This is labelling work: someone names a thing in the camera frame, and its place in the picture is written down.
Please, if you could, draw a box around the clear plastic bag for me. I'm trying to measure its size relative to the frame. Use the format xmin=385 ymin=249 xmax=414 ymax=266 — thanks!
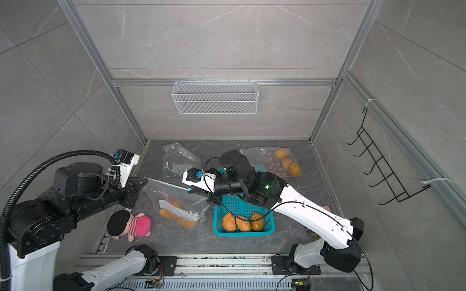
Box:
xmin=143 ymin=179 xmax=209 ymax=229
xmin=160 ymin=143 xmax=201 ymax=187

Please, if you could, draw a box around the clear pink-dotted zipper bag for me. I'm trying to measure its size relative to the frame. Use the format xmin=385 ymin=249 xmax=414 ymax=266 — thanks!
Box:
xmin=239 ymin=147 xmax=303 ymax=179

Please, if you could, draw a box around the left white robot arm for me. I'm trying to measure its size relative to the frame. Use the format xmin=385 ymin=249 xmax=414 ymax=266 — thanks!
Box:
xmin=1 ymin=162 xmax=160 ymax=291

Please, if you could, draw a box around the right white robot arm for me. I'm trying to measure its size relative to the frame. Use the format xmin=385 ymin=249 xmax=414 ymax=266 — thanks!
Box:
xmin=201 ymin=150 xmax=364 ymax=273

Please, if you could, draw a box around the pink plush pig toy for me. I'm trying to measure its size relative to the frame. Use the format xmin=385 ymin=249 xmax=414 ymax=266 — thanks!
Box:
xmin=106 ymin=209 xmax=152 ymax=243

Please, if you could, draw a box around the teal plastic basket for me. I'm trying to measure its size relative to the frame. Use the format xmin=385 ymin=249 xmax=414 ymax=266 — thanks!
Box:
xmin=212 ymin=166 xmax=275 ymax=238

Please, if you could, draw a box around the checkered beige cloth item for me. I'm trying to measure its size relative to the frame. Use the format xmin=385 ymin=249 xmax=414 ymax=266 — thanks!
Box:
xmin=305 ymin=206 xmax=331 ymax=239

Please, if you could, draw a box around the black corrugated cable conduit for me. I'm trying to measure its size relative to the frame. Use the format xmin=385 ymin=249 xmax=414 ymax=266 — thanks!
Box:
xmin=0 ymin=150 xmax=121 ymax=283

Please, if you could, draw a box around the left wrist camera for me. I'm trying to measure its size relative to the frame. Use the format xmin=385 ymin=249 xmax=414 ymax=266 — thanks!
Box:
xmin=113 ymin=149 xmax=140 ymax=188

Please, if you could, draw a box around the white wire mesh shelf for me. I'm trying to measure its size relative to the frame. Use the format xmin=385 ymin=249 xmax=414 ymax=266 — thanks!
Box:
xmin=171 ymin=81 xmax=260 ymax=115

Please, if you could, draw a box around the metal base rail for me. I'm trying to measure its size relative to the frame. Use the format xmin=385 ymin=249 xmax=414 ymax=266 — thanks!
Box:
xmin=74 ymin=236 xmax=372 ymax=291

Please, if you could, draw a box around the black wire hook rack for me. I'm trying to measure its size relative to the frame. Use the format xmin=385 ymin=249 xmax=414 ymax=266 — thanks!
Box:
xmin=346 ymin=107 xmax=431 ymax=206

